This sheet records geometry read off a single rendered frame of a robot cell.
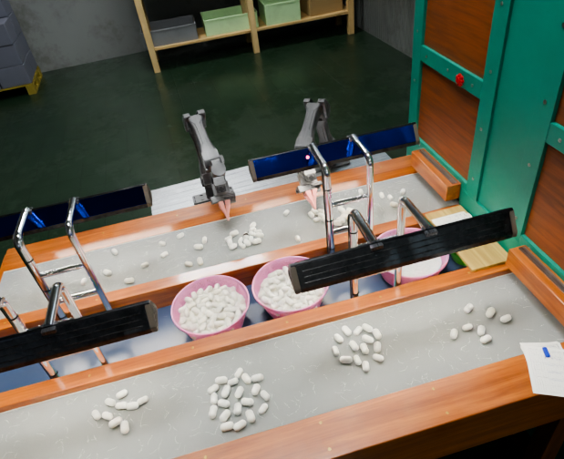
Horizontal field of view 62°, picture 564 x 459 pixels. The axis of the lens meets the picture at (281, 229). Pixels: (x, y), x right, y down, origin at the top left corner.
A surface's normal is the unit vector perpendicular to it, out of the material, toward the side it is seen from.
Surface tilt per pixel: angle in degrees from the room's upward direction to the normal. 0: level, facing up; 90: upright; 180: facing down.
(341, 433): 0
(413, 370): 0
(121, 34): 90
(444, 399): 0
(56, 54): 90
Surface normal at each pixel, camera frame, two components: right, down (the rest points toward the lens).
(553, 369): -0.11, -0.77
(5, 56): 0.30, 0.57
